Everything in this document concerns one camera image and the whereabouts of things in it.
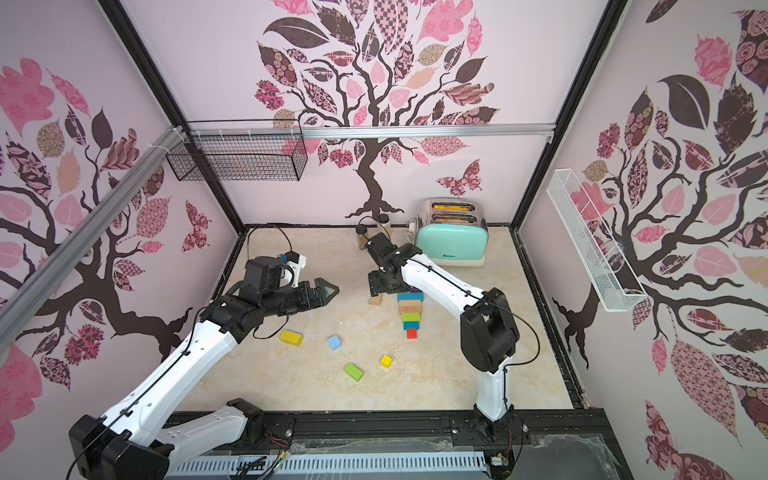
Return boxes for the mint green toaster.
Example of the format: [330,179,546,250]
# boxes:
[415,198,489,267]

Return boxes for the aluminium frame bar rear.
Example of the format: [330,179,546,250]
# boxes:
[191,123,556,139]

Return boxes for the aluminium frame bar left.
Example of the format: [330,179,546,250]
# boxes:
[1,126,183,350]

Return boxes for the white slotted cable duct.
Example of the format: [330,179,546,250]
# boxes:
[166,451,487,479]

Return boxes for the light blue cube block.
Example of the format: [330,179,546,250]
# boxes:
[328,335,342,351]

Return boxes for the white wire shelf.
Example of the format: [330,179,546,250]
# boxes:
[546,169,648,312]

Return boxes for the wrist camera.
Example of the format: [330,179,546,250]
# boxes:
[243,251,306,292]
[365,233,397,263]

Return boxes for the aluminium frame bar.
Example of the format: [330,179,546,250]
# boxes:
[1,126,183,350]
[191,123,556,139]

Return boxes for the pale spice jar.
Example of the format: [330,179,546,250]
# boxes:
[377,213,391,238]

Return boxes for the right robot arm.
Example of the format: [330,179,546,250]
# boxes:
[368,247,520,442]

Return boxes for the long teal rectangle block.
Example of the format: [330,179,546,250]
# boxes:
[397,292,424,302]

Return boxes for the yellow rectangle block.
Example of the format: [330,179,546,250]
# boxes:
[280,330,303,347]

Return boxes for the plain wood rectangle block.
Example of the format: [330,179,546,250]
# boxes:
[398,300,422,310]

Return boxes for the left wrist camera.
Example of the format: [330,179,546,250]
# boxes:
[243,251,306,292]

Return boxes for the black wire basket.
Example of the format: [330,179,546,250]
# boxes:
[165,119,308,182]

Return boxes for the green rectangle block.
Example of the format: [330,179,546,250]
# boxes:
[401,313,421,323]
[344,363,364,382]

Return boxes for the green rectangle block front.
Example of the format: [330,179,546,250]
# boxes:
[344,363,364,382]

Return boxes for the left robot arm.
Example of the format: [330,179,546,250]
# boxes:
[69,278,339,479]

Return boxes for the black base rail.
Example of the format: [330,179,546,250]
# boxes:
[113,407,634,480]

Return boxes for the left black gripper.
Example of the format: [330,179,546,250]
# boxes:
[260,278,338,317]

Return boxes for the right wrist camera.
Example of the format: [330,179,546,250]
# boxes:
[365,233,397,263]

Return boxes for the printed wood rectangle block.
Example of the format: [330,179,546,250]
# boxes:
[398,306,422,315]

